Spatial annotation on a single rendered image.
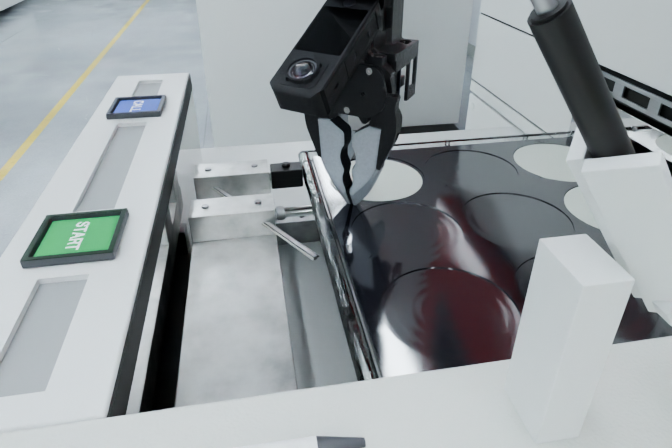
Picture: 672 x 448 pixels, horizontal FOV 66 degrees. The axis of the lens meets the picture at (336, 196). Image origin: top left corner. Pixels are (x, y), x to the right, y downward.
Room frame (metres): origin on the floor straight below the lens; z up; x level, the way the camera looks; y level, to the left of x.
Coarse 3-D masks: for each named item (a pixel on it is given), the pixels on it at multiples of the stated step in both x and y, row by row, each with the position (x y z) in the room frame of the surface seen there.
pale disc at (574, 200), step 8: (568, 192) 0.47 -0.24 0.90; (576, 192) 0.47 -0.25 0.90; (568, 200) 0.45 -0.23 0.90; (576, 200) 0.45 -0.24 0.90; (584, 200) 0.45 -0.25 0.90; (568, 208) 0.43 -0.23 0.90; (576, 208) 0.43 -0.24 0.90; (584, 208) 0.43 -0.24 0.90; (576, 216) 0.42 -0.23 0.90; (584, 216) 0.42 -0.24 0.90; (592, 216) 0.42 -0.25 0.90; (592, 224) 0.40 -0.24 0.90
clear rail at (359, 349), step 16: (304, 160) 0.54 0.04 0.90; (304, 176) 0.50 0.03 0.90; (320, 192) 0.46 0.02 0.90; (320, 208) 0.43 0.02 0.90; (320, 224) 0.40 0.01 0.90; (320, 240) 0.38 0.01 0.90; (336, 256) 0.35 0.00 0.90; (336, 272) 0.33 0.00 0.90; (336, 288) 0.31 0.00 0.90; (352, 304) 0.29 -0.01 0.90; (352, 320) 0.27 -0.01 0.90; (352, 336) 0.26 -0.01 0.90; (352, 352) 0.25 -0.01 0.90; (368, 352) 0.25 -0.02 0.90; (368, 368) 0.23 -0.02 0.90
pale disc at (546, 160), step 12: (540, 144) 0.59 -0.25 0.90; (552, 144) 0.59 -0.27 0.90; (516, 156) 0.55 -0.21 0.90; (528, 156) 0.55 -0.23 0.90; (540, 156) 0.55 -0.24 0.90; (552, 156) 0.55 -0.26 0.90; (564, 156) 0.55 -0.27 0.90; (528, 168) 0.52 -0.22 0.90; (540, 168) 0.52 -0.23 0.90; (552, 168) 0.52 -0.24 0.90; (564, 168) 0.52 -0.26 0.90; (564, 180) 0.49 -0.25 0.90
